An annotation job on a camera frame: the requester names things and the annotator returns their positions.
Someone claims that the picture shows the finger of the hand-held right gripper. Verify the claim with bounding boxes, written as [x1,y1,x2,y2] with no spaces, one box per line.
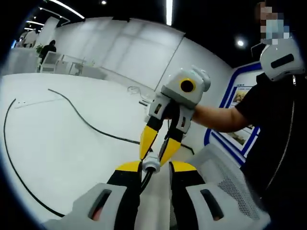
[139,94,173,161]
[159,106,195,167]

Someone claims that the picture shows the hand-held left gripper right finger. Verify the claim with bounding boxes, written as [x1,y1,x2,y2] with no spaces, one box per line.
[167,161,272,230]

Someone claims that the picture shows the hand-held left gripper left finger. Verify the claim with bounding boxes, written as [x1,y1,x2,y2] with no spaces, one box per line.
[42,160,143,230]

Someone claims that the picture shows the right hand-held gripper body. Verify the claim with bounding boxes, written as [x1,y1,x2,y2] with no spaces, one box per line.
[160,65,212,110]

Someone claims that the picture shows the white plastic cable gland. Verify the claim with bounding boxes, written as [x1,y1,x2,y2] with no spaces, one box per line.
[142,153,161,174]

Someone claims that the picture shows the long black cable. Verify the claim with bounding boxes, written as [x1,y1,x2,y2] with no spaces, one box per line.
[3,88,154,218]

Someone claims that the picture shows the person's right forearm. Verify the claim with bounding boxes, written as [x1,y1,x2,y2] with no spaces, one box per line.
[191,104,253,134]

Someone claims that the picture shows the white mesh office chair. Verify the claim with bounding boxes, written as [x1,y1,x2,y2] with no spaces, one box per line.
[186,143,272,222]

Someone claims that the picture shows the white table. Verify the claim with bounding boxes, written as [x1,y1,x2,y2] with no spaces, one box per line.
[0,72,207,230]

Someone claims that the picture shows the person's body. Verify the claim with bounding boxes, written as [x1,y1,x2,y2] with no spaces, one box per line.
[234,71,307,230]

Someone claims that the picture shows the white device worn at chest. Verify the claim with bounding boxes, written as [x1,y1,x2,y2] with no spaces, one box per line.
[260,37,307,82]

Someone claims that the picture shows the clear plastic strip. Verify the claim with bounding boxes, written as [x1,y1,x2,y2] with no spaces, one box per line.
[13,97,63,109]

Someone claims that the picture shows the white office desk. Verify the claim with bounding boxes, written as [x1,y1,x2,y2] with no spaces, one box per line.
[38,51,106,80]

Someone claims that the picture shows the blue framed wall board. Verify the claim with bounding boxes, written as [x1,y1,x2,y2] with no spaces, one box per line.
[203,61,265,166]

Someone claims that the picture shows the thin white cable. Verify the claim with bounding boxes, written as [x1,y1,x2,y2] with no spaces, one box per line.
[127,85,142,97]

